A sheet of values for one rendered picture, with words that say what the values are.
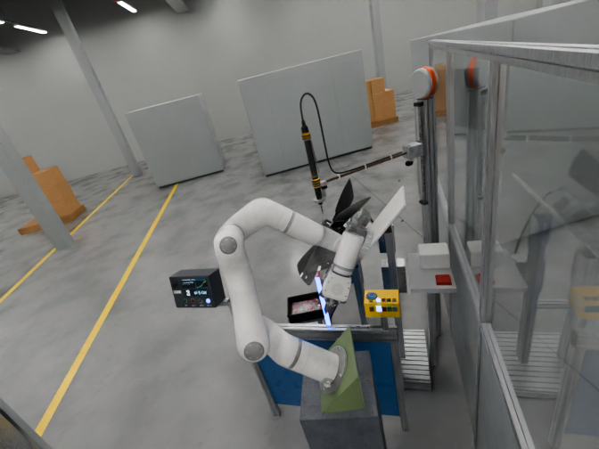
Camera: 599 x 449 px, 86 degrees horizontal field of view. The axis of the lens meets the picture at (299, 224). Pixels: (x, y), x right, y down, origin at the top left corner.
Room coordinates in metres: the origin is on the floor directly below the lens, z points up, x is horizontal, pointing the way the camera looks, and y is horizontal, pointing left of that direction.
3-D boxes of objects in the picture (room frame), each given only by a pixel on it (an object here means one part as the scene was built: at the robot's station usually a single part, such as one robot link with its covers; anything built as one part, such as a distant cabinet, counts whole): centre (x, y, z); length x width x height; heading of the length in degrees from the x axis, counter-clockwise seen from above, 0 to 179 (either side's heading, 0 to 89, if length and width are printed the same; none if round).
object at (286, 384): (1.30, 0.08, 0.45); 0.82 x 0.01 x 0.66; 70
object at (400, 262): (1.70, -0.53, 0.73); 0.15 x 0.09 x 0.22; 70
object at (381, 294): (1.17, -0.29, 1.02); 0.16 x 0.10 x 0.11; 70
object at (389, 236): (1.62, -0.50, 0.57); 0.09 x 0.04 x 1.15; 160
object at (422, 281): (1.52, -0.70, 0.84); 0.36 x 0.24 x 0.03; 160
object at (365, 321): (1.70, -0.29, 0.45); 0.09 x 0.04 x 0.91; 160
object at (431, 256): (1.58, -0.75, 0.91); 0.17 x 0.16 x 0.11; 70
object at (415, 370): (1.66, -0.38, 0.04); 0.62 x 0.46 x 0.08; 70
